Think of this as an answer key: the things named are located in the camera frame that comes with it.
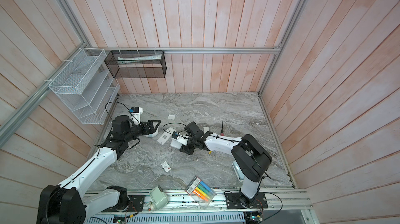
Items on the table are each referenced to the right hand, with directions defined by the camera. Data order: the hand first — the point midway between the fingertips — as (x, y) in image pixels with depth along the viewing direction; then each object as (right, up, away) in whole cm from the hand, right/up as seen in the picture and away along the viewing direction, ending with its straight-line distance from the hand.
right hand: (183, 144), depth 90 cm
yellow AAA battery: (+16, -5, 0) cm, 17 cm away
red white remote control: (-3, +1, -5) cm, 6 cm away
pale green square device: (-9, -21, -19) cm, 30 cm away
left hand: (-14, +12, -9) cm, 21 cm away
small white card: (-9, -11, -6) cm, 15 cm away
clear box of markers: (+11, -21, -15) cm, 28 cm away
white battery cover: (-10, +15, +17) cm, 25 cm away
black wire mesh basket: (-33, +52, +15) cm, 63 cm away
